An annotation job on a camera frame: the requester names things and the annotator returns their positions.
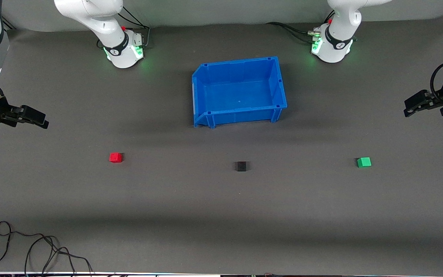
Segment blue plastic storage bin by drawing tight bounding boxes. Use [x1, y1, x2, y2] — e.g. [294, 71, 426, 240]
[192, 56, 288, 128]

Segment dark grey table mat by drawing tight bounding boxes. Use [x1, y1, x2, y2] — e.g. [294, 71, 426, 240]
[0, 15, 443, 275]

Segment thin black loose cable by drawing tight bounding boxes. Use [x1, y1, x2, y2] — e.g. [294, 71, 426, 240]
[24, 235, 77, 277]
[0, 221, 93, 276]

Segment black left arm base cable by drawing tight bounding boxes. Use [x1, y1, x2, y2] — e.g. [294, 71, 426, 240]
[282, 25, 321, 44]
[265, 22, 319, 36]

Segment black right arm base cables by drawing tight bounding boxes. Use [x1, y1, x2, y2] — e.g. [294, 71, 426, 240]
[96, 7, 152, 50]

